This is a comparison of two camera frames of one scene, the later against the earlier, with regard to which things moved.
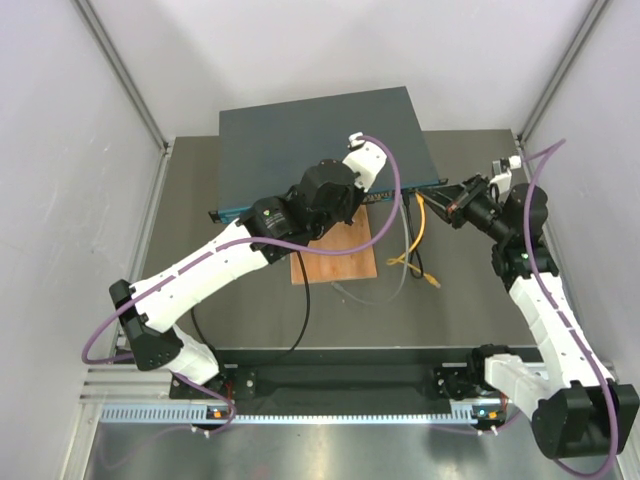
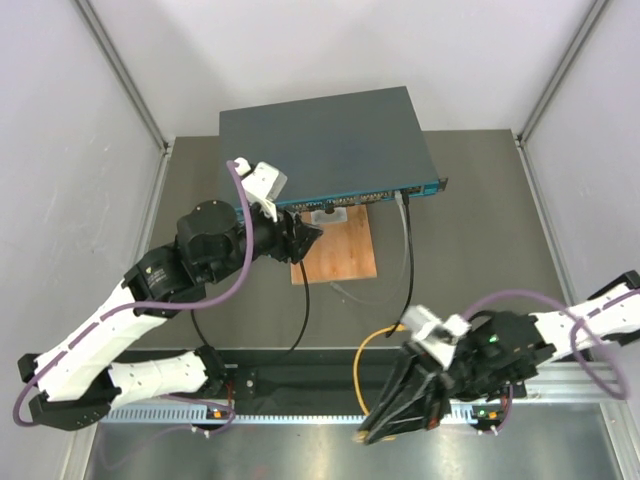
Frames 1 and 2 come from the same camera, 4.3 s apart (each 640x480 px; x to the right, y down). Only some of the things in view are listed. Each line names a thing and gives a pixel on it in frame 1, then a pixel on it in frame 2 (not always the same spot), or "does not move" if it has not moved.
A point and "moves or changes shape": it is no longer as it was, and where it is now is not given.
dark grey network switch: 265,151 does not move
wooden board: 324,268 does not move
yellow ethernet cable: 428,278 -> 401,328
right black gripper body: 476,208 -> 464,371
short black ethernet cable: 412,246 moves or changes shape
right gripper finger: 451,192 -> 401,404
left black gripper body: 351,204 -> 268,236
